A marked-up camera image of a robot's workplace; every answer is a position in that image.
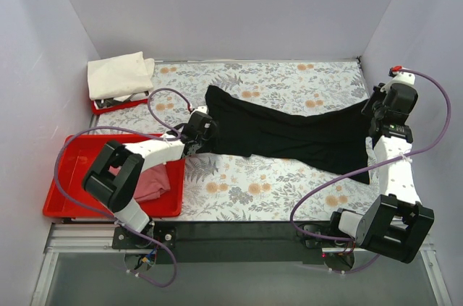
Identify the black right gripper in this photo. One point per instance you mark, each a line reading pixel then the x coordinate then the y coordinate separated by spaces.
pixel 373 104

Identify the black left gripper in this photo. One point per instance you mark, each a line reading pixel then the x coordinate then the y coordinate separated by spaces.
pixel 208 129

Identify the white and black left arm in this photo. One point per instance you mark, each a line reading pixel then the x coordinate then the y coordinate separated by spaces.
pixel 115 172

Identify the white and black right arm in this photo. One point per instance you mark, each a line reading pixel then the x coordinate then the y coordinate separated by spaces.
pixel 396 224

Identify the pink t-shirt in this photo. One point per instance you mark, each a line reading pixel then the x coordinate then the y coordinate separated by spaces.
pixel 152 184

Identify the small red tray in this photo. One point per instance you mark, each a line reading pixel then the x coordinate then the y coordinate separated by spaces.
pixel 125 105

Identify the floral patterned table mat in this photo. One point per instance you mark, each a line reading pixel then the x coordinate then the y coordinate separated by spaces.
pixel 230 188

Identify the folded cream white t-shirt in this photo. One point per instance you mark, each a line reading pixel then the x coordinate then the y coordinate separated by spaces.
pixel 119 76

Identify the folded black white striped t-shirt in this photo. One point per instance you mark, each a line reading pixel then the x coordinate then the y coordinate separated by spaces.
pixel 111 102

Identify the large red plastic tray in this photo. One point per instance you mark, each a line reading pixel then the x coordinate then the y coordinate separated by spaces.
pixel 77 158

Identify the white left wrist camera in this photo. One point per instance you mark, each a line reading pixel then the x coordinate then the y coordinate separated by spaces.
pixel 202 109

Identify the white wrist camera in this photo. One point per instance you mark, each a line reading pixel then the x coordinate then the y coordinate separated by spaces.
pixel 202 109
pixel 401 75

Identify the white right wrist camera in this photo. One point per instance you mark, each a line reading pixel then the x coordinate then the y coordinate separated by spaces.
pixel 401 75

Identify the aluminium frame rail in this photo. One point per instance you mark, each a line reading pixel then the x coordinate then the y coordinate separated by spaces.
pixel 79 239

